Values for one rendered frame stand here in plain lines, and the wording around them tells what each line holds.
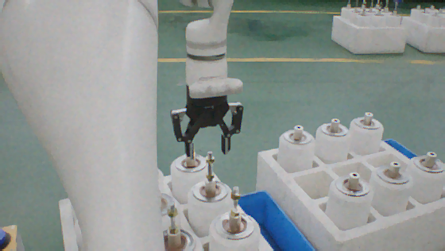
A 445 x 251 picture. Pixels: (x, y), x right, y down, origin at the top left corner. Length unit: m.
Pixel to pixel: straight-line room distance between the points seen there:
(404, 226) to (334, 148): 0.28
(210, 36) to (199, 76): 0.07
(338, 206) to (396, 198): 0.14
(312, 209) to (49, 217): 0.76
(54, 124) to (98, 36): 0.05
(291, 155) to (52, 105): 0.89
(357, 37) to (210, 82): 2.17
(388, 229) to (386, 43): 2.08
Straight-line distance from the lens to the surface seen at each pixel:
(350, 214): 0.88
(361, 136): 1.16
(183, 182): 0.90
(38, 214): 1.28
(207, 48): 0.66
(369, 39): 2.81
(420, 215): 1.00
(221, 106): 0.73
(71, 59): 0.18
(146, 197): 0.16
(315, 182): 1.08
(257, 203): 1.08
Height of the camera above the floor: 0.75
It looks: 27 degrees down
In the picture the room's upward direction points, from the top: straight up
